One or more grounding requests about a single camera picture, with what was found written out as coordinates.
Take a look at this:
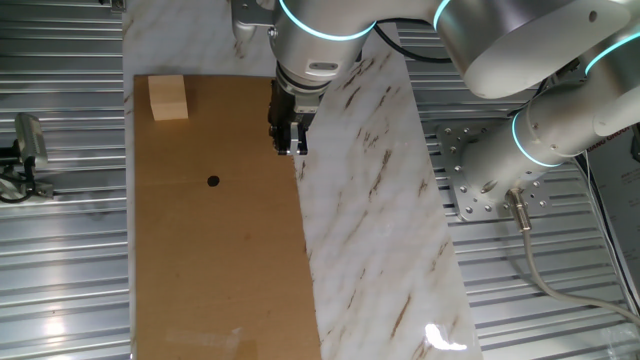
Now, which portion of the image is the clear tape strip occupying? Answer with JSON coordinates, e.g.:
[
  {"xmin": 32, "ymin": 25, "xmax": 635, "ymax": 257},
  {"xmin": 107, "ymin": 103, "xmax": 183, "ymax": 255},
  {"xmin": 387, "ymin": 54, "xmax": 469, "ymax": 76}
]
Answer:
[{"xmin": 164, "ymin": 327, "xmax": 244, "ymax": 351}]

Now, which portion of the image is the grey cable with metal plug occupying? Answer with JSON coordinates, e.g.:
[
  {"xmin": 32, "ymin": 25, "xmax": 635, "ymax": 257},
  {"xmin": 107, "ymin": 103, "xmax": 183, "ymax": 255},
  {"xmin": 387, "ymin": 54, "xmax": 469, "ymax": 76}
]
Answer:
[{"xmin": 504, "ymin": 188, "xmax": 640, "ymax": 326}]

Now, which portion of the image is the brown cardboard sheet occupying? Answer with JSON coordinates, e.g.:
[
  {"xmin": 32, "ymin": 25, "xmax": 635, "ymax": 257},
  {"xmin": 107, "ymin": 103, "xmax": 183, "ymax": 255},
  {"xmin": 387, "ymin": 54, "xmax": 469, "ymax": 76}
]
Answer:
[{"xmin": 133, "ymin": 74, "xmax": 323, "ymax": 360}]

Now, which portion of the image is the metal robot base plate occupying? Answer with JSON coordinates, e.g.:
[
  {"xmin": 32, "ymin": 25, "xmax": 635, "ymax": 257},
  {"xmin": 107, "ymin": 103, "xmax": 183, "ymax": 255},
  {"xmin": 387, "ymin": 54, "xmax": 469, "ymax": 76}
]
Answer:
[{"xmin": 435, "ymin": 122, "xmax": 554, "ymax": 222}]

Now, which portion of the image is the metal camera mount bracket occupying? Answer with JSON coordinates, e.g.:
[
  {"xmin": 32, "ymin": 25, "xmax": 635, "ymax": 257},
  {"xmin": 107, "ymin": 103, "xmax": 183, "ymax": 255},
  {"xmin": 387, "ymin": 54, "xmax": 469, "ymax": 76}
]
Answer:
[{"xmin": 0, "ymin": 174, "xmax": 55, "ymax": 201}]

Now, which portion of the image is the black side camera cable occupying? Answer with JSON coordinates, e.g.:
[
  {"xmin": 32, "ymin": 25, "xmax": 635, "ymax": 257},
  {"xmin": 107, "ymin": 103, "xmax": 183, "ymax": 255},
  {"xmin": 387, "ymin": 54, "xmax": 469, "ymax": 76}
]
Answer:
[{"xmin": 0, "ymin": 140, "xmax": 39, "ymax": 204}]

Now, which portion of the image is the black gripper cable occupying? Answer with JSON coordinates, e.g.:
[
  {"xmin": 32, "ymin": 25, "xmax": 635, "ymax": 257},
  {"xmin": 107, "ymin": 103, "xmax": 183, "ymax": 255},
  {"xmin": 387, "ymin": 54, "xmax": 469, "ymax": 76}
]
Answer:
[{"xmin": 372, "ymin": 23, "xmax": 454, "ymax": 64}]

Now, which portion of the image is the silver side camera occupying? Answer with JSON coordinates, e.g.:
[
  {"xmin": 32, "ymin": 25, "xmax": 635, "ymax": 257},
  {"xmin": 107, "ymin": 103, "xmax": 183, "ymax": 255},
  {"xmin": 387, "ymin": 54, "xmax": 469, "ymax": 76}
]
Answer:
[{"xmin": 13, "ymin": 112, "xmax": 50, "ymax": 171}]

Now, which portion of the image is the white marble pattern board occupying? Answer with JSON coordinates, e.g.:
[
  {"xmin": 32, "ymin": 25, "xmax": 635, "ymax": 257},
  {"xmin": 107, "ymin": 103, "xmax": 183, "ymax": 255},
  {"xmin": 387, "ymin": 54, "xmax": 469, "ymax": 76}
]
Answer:
[{"xmin": 121, "ymin": 0, "xmax": 484, "ymax": 360}]

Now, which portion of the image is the small wooden block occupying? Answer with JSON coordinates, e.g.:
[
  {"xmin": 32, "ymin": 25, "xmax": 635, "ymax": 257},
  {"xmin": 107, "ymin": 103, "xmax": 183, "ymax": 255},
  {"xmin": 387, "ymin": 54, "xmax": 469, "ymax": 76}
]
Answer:
[{"xmin": 147, "ymin": 74, "xmax": 190, "ymax": 122}]

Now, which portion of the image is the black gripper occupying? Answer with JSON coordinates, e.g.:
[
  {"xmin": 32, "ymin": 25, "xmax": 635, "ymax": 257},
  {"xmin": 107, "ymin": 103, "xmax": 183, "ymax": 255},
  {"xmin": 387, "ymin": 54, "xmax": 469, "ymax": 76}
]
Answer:
[{"xmin": 267, "ymin": 77, "xmax": 321, "ymax": 157}]

